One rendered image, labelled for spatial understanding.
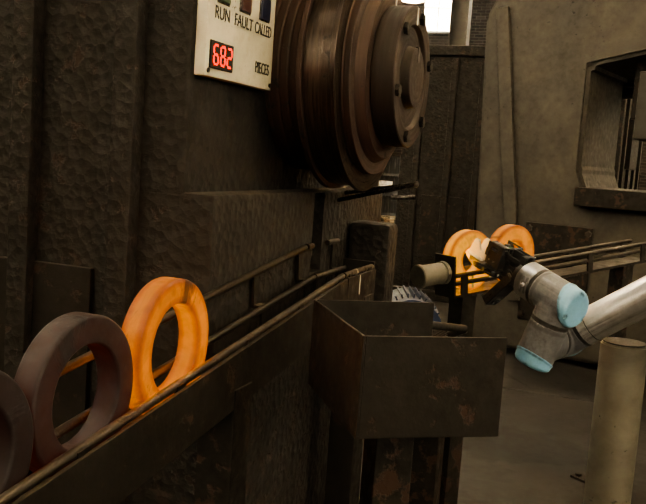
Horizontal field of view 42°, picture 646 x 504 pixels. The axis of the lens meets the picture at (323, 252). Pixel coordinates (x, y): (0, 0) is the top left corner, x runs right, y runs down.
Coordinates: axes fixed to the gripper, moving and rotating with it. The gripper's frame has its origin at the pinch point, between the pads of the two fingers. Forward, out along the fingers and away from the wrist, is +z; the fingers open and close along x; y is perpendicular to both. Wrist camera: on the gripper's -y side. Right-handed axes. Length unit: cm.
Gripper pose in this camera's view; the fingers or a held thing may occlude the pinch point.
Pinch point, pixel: (468, 252)
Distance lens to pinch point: 222.7
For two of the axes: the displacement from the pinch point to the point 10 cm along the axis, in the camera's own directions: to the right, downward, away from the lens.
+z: -5.2, -4.1, 7.5
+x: -8.2, 0.1, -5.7
